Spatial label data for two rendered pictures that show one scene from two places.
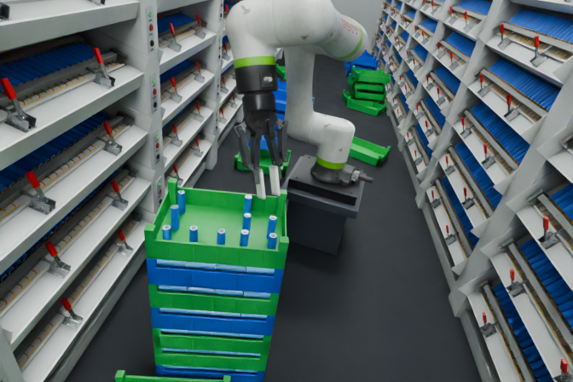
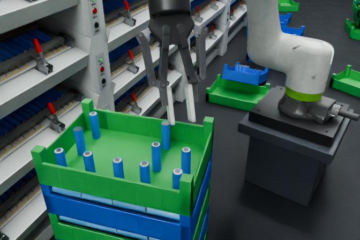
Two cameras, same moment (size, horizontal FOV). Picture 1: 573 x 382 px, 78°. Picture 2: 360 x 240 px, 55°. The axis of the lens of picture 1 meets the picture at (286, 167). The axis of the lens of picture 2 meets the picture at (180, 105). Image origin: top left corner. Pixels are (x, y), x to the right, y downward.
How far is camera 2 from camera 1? 0.27 m
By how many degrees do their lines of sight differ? 18
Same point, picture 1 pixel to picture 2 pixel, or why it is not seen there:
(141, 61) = not seen: outside the picture
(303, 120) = (267, 42)
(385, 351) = not seen: outside the picture
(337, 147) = (308, 73)
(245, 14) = not seen: outside the picture
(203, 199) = (121, 125)
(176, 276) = (73, 208)
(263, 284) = (167, 231)
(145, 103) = (83, 22)
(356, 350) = not seen: outside the picture
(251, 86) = not seen: outside the picture
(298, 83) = not seen: outside the picture
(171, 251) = (61, 178)
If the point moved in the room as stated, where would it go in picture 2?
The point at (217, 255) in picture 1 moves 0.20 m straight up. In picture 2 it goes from (110, 188) to (96, 90)
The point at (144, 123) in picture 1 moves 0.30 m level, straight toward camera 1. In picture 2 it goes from (84, 44) to (61, 92)
